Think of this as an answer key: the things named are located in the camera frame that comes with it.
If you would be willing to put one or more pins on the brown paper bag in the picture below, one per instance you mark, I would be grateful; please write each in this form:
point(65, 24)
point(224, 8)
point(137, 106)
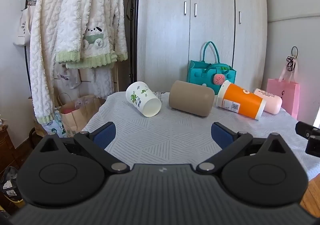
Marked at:
point(77, 115)

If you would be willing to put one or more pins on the green and white packet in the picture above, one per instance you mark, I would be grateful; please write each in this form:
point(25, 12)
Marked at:
point(53, 125)

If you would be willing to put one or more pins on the orange cup with white lid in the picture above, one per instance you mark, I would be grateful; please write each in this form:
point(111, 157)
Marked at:
point(243, 100)

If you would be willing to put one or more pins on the dark bag with label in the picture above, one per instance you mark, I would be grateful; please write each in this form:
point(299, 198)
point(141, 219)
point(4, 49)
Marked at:
point(8, 185)

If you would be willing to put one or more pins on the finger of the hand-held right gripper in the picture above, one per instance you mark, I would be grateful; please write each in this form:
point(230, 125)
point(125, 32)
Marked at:
point(306, 130)
point(313, 147)

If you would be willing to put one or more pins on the white canvas tote bag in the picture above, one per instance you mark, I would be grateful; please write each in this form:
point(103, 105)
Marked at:
point(23, 29)

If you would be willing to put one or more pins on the watermelon bag charm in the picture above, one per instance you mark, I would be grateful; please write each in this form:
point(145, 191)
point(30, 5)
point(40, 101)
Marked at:
point(219, 79)

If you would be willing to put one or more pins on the pink paper gift bag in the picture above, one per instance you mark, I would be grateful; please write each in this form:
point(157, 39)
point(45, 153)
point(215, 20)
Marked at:
point(285, 95)

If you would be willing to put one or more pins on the black light stand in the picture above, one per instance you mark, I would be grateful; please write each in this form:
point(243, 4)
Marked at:
point(131, 27)

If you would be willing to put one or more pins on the patterned pale blue tablecloth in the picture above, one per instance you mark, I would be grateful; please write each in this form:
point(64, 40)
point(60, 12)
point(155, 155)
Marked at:
point(170, 135)

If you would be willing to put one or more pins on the white cup with green print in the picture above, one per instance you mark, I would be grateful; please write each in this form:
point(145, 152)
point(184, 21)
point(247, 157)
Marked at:
point(138, 96)

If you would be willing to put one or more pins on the white fluffy garment green hem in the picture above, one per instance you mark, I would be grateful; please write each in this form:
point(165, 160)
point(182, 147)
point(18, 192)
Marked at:
point(117, 22)

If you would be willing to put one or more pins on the pink cup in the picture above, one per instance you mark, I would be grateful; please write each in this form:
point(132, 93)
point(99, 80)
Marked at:
point(272, 101)

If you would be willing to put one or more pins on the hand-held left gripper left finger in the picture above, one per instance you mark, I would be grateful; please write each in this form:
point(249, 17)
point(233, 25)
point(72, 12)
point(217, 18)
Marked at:
point(107, 135)

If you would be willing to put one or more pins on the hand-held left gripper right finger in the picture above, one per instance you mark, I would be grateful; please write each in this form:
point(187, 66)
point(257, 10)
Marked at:
point(220, 135)

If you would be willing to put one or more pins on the teal felt handbag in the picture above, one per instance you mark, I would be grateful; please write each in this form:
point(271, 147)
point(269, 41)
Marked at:
point(198, 73)

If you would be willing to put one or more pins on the white printed garment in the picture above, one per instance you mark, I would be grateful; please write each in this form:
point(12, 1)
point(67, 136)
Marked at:
point(67, 78)

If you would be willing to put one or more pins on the white fluffy jacket green trim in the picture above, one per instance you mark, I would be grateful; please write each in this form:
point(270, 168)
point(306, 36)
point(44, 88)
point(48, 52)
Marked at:
point(82, 22)

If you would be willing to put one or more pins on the tan cup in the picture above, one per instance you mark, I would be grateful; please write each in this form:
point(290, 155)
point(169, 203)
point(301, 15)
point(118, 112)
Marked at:
point(191, 97)

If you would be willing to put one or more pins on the light grey wardrobe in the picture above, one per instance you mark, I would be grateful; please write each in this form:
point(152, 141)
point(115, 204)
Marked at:
point(210, 27)

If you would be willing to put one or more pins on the long white fluffy robe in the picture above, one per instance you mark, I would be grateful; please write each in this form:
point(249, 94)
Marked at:
point(43, 52)

